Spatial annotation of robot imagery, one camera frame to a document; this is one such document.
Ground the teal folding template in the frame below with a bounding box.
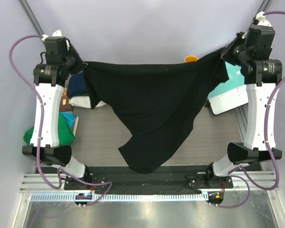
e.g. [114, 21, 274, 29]
[208, 62, 244, 98]

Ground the black t shirt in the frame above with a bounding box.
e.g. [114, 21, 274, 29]
[83, 50, 228, 174]

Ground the white board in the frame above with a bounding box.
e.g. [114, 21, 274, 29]
[205, 85, 248, 115]

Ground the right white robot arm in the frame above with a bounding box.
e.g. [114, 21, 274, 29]
[204, 31, 282, 188]

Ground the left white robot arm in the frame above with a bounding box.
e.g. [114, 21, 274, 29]
[22, 37, 92, 190]

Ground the navy blue folded shirt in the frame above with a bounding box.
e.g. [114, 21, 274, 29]
[66, 72, 88, 98]

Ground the white folded shirt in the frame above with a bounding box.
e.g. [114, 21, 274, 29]
[70, 95, 107, 109]

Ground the white mug orange inside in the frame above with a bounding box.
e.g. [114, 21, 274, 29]
[184, 55, 199, 63]

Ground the brown picture book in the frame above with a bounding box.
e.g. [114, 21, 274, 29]
[59, 88, 79, 135]

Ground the turquoise shirt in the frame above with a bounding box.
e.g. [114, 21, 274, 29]
[60, 112, 76, 130]

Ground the bright green crumpled shirt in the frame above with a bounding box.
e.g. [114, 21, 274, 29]
[23, 113, 76, 147]

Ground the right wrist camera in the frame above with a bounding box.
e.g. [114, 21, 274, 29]
[245, 11, 275, 60]

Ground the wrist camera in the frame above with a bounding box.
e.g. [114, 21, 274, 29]
[42, 30, 69, 65]
[245, 11, 275, 60]

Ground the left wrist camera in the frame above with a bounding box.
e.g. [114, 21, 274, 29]
[42, 30, 69, 65]

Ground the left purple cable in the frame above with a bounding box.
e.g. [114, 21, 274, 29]
[9, 35, 114, 206]

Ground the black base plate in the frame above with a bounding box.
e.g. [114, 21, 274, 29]
[64, 165, 233, 195]

